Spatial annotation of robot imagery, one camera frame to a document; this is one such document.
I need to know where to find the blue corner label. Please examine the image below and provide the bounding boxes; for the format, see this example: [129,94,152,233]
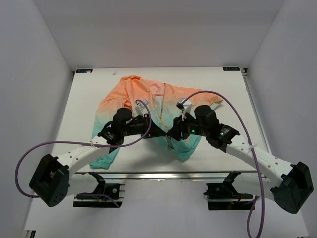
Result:
[222,66,240,71]
[75,68,93,73]

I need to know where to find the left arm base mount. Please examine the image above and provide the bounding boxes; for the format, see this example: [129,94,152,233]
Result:
[68,172,125,208]

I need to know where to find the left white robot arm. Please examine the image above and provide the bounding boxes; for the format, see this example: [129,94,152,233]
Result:
[29,108,166,207]

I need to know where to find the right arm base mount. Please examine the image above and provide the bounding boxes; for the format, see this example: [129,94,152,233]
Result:
[204,183,255,211]

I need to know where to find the left blue corner label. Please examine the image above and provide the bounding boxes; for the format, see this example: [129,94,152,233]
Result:
[75,68,93,73]

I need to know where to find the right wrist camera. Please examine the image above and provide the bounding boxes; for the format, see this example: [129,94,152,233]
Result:
[176,98,192,121]

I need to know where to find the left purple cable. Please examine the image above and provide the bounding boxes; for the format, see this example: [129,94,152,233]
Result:
[15,99,152,208]

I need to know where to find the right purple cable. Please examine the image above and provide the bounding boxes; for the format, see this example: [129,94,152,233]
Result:
[180,90,265,238]

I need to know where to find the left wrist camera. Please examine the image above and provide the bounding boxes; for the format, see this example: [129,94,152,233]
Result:
[135,99,149,116]

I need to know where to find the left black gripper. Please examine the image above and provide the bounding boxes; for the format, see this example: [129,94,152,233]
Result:
[121,114,166,139]

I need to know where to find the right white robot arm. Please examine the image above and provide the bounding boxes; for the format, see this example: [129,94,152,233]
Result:
[167,103,314,214]

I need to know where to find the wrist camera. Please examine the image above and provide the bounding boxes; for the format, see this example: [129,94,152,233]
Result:
[176,98,192,121]
[135,99,149,116]

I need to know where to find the orange and teal jacket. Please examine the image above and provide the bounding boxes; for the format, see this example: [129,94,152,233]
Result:
[89,75,223,170]

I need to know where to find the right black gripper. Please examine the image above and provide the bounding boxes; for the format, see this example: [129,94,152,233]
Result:
[166,111,209,141]

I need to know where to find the purple cable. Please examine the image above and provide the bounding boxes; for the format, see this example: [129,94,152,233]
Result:
[15,99,152,208]
[180,90,265,238]

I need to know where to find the right blue corner label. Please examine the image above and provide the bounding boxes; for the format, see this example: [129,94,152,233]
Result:
[222,66,240,71]

